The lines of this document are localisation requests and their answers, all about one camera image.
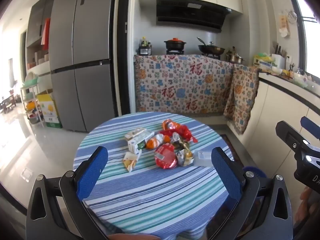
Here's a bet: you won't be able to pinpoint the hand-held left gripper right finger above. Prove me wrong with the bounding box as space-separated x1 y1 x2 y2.
206 147 293 240

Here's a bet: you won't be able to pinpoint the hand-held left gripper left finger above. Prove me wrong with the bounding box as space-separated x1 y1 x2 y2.
26 146 118 240

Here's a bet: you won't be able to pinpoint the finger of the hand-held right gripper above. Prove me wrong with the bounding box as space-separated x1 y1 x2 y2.
300 116 320 140
276 121 320 155

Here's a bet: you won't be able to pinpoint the blue plastic basket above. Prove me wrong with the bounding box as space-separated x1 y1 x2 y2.
242 165 265 178

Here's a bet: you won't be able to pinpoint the gold foil wrapper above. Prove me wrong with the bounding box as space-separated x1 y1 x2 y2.
176 149 195 167

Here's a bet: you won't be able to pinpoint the green white milk carton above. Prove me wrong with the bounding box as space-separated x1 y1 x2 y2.
124 127 155 155

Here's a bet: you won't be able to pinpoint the red snack packet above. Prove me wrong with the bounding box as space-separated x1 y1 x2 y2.
154 142 178 169

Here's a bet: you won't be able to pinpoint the orange soda can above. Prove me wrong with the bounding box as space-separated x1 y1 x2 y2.
146 134 170 151

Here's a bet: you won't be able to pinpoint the hexagon patterned rug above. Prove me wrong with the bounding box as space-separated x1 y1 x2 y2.
220 134 244 165

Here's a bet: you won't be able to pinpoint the clear plastic box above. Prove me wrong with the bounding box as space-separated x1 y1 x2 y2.
194 150 213 167

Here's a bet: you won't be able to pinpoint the cream lower cabinet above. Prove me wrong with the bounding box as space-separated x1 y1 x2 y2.
240 71 320 160

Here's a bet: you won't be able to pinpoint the yellow white snack packet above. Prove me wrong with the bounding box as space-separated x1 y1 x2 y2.
122 151 142 173

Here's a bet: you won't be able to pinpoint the white bowl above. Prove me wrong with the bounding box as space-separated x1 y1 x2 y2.
292 72 309 88

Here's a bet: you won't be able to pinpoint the brown crumpled wrapper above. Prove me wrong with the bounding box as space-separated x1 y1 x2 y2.
171 132 190 152

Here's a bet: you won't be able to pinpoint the red crumpled plastic bag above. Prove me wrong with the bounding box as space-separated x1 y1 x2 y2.
160 124 198 144

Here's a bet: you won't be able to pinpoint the small patterned cloth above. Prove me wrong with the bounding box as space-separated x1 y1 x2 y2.
223 64 260 135

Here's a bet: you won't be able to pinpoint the blue striped tablecloth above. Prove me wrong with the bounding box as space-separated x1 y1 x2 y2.
73 112 244 240

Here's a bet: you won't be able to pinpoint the yellow cardboard box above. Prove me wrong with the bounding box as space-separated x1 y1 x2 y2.
36 94 63 129

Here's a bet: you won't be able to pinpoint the window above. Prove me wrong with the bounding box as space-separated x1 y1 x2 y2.
291 0 320 80

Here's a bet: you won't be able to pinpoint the white knife block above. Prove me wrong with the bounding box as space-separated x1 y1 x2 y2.
271 45 287 69

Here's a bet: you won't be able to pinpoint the yellow green packet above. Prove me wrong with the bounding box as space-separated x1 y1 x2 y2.
253 52 274 68

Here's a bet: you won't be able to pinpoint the white storage rack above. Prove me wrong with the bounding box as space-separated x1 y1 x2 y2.
20 77 45 128

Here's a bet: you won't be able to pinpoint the steel pot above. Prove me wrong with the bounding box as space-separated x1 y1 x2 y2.
226 46 244 64

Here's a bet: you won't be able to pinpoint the large patterned cloth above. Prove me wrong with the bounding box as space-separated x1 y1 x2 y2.
134 54 234 117

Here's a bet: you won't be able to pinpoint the grey refrigerator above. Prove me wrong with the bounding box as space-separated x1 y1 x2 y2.
49 0 118 133

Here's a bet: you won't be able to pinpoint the black wok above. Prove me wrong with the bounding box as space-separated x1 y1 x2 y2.
197 37 225 55

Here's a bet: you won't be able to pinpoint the condiment bottle rack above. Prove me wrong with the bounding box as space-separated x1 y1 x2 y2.
138 36 152 55

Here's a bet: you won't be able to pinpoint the black pot orange lid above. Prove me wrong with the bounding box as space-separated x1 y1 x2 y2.
164 37 187 50

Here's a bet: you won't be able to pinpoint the red hanging bag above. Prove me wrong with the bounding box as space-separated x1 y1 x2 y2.
41 18 51 51

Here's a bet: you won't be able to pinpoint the black range hood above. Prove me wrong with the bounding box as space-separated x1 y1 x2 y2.
156 0 232 33

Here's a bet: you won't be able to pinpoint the grey shelf unit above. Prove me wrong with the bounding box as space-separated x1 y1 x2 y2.
25 0 57 78

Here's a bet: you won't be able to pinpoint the wall hung kitchen items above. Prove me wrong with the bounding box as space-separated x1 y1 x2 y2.
278 10 298 38

